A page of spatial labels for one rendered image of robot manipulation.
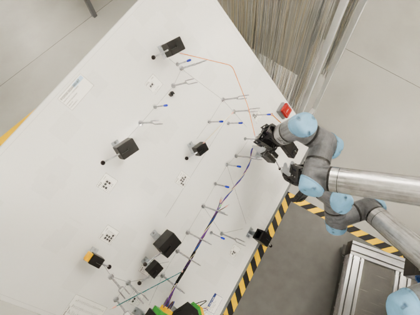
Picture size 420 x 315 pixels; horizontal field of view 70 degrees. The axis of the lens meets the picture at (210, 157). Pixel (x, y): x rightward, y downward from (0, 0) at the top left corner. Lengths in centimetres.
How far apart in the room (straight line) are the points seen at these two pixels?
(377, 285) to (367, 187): 141
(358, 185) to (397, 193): 9
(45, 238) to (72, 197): 13
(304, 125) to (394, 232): 46
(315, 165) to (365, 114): 200
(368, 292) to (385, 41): 231
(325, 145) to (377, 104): 206
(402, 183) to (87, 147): 87
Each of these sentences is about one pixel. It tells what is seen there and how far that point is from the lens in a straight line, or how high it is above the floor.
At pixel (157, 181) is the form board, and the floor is 132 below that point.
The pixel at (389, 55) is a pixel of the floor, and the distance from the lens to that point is 340.
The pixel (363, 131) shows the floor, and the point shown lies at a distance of 282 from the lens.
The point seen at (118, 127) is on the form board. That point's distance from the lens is 99.
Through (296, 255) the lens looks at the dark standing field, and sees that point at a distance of 234.
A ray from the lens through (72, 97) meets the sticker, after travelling 96.
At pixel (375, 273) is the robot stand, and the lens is 226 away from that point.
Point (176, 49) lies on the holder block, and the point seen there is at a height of 157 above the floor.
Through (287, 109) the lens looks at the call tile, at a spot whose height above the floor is 111.
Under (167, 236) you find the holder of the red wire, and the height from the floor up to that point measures 131.
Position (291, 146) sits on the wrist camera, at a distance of 114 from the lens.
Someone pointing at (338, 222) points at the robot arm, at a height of 118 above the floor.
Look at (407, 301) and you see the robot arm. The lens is 94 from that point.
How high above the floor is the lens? 228
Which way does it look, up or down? 66 degrees down
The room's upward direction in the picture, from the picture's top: 10 degrees counter-clockwise
